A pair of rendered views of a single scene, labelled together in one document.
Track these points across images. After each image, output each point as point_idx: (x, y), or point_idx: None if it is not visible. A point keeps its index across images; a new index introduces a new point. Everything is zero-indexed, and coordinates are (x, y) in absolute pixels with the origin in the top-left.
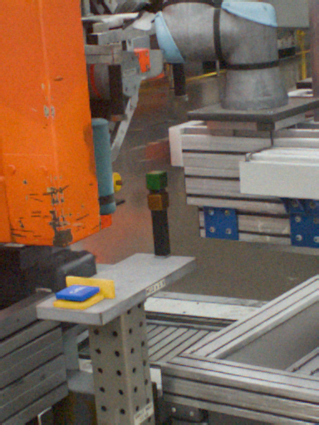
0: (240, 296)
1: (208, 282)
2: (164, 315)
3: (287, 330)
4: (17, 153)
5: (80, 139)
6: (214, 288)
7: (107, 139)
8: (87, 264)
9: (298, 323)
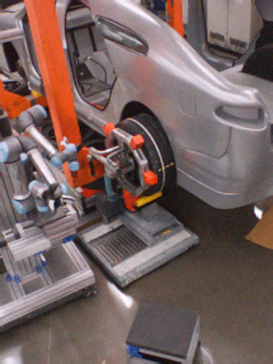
0: (166, 289)
1: (193, 287)
2: (137, 250)
3: (58, 248)
4: None
5: (66, 164)
6: (184, 286)
7: (105, 180)
8: (99, 201)
9: (61, 252)
